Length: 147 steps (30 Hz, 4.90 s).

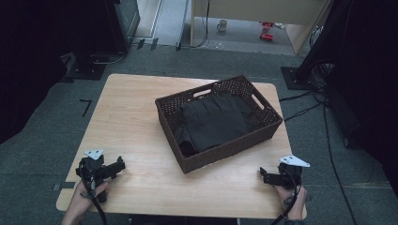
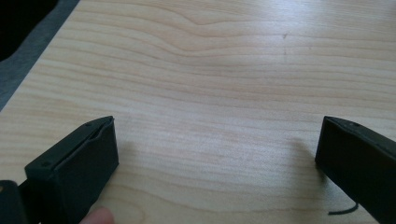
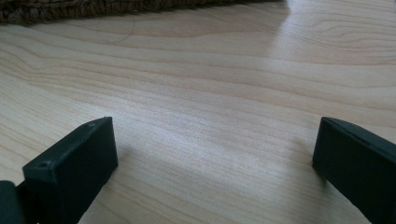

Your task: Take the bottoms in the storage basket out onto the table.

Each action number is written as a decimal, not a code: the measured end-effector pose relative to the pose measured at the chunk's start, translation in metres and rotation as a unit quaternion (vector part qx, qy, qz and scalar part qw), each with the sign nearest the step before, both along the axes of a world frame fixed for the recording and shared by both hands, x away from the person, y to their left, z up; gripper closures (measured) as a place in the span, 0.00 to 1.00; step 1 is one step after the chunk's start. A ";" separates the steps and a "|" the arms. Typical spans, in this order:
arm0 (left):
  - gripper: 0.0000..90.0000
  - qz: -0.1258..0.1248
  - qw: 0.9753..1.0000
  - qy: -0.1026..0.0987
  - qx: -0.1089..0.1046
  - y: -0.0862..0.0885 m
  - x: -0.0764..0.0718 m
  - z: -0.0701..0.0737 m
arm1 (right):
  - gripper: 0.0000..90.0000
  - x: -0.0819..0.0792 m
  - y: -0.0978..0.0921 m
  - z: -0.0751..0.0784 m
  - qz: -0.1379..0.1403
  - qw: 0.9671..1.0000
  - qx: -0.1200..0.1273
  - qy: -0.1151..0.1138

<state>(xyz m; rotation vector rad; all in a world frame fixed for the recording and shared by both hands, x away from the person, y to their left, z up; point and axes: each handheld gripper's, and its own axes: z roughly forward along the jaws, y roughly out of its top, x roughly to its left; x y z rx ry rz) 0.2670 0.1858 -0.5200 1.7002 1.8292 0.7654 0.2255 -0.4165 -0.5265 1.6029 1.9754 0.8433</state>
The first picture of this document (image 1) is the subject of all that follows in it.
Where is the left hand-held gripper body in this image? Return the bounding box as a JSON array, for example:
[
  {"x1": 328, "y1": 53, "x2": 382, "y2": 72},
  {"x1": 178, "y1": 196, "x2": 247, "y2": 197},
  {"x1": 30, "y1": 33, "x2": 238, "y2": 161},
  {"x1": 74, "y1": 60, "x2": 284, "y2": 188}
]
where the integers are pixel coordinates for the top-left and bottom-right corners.
[{"x1": 75, "y1": 148, "x2": 111, "y2": 203}]

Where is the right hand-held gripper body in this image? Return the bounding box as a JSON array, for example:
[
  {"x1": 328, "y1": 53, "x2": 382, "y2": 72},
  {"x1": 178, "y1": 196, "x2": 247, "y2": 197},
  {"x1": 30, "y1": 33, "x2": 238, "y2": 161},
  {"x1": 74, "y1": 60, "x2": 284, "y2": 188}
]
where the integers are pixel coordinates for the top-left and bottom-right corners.
[{"x1": 269, "y1": 155, "x2": 311, "y2": 190}]

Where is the person's right hand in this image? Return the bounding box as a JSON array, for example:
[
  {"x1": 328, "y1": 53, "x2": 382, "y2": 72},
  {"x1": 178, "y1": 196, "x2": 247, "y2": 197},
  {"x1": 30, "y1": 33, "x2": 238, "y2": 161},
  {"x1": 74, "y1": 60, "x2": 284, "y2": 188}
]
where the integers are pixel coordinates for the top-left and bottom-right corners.
[{"x1": 274, "y1": 185, "x2": 309, "y2": 221}]

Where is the person's left hand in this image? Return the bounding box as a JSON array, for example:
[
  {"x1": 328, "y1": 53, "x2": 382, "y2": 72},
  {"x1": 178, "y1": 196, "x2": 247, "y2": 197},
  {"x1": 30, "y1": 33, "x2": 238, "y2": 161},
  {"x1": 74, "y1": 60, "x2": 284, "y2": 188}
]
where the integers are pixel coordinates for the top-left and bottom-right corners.
[{"x1": 61, "y1": 180, "x2": 110, "y2": 225}]

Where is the brown woven basket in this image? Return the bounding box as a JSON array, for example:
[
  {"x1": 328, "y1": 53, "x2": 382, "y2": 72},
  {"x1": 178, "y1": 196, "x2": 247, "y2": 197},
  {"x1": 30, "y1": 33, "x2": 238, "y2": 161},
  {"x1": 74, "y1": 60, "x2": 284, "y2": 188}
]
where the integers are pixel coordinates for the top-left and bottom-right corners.
[{"x1": 154, "y1": 74, "x2": 284, "y2": 174}]

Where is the dark folded cloth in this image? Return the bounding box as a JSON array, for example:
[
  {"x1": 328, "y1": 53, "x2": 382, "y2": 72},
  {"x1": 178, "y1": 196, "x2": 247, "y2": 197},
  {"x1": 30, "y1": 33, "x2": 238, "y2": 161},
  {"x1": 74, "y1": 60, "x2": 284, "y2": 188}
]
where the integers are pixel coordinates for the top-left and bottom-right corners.
[{"x1": 174, "y1": 95, "x2": 261, "y2": 158}]

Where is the dark curtain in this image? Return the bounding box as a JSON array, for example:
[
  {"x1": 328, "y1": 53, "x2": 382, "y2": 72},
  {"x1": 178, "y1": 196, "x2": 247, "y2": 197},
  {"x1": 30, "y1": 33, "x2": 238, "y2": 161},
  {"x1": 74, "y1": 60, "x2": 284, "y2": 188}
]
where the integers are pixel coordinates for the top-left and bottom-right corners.
[
  {"x1": 0, "y1": 0, "x2": 111, "y2": 145},
  {"x1": 325, "y1": 0, "x2": 398, "y2": 199}
]

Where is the red tool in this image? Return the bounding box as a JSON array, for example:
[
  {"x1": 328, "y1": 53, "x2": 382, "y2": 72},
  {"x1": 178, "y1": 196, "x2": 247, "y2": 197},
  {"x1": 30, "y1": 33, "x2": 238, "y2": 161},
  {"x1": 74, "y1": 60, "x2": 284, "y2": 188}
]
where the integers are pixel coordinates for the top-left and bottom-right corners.
[{"x1": 258, "y1": 21, "x2": 276, "y2": 42}]

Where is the black cabinet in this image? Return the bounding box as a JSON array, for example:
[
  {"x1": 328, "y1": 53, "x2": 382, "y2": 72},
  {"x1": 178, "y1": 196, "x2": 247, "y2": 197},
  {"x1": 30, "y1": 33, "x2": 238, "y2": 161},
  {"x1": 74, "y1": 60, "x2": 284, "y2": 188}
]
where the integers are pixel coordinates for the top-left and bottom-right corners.
[{"x1": 106, "y1": 0, "x2": 142, "y2": 54}]

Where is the grey mug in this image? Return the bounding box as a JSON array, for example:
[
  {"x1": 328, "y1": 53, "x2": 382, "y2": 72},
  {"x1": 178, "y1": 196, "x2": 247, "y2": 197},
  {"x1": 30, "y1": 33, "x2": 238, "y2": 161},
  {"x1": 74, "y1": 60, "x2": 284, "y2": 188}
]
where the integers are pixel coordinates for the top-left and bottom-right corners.
[{"x1": 216, "y1": 19, "x2": 229, "y2": 33}]

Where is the light wooden cabinet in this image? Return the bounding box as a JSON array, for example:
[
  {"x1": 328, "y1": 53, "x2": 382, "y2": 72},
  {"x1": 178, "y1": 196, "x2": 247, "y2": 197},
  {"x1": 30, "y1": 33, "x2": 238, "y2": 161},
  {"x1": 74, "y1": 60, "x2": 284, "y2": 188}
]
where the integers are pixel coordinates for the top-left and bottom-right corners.
[{"x1": 190, "y1": 0, "x2": 333, "y2": 56}]

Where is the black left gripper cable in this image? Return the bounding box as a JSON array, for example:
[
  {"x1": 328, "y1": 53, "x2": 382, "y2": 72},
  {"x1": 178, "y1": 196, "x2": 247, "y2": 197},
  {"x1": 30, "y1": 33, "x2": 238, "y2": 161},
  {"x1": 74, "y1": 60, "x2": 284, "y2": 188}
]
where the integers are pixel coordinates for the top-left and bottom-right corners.
[{"x1": 77, "y1": 160, "x2": 108, "y2": 225}]

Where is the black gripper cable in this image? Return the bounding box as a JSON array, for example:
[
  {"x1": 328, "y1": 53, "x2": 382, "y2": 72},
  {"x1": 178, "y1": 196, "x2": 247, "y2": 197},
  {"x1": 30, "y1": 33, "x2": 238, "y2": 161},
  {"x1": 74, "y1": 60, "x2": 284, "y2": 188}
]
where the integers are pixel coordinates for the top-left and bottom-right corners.
[
  {"x1": 269, "y1": 170, "x2": 303, "y2": 225},
  {"x1": 77, "y1": 160, "x2": 108, "y2": 225}
]

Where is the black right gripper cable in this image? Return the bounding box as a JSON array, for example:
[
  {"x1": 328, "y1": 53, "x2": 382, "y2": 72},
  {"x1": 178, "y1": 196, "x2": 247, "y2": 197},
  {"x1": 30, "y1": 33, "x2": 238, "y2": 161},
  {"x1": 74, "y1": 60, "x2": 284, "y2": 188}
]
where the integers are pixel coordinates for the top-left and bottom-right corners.
[{"x1": 269, "y1": 170, "x2": 303, "y2": 225}]

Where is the black floor cable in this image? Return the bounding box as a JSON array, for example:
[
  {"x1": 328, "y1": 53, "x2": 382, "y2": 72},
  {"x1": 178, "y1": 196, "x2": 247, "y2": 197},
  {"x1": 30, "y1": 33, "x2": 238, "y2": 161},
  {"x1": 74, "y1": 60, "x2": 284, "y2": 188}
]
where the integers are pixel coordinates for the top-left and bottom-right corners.
[{"x1": 278, "y1": 83, "x2": 359, "y2": 225}]

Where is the black stand with base plate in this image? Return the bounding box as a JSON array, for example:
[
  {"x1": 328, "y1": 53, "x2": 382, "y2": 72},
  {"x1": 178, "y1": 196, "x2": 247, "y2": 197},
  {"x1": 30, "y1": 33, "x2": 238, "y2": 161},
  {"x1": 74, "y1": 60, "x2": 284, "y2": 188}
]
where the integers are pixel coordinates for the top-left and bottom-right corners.
[
  {"x1": 66, "y1": 0, "x2": 130, "y2": 81},
  {"x1": 280, "y1": 0, "x2": 345, "y2": 92}
]

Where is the black hanging cable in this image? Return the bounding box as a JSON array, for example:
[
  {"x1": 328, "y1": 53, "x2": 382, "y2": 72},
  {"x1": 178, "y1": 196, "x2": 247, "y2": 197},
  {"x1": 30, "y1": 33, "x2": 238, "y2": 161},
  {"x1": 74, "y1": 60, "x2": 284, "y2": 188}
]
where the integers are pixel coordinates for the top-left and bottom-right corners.
[{"x1": 189, "y1": 0, "x2": 211, "y2": 49}]

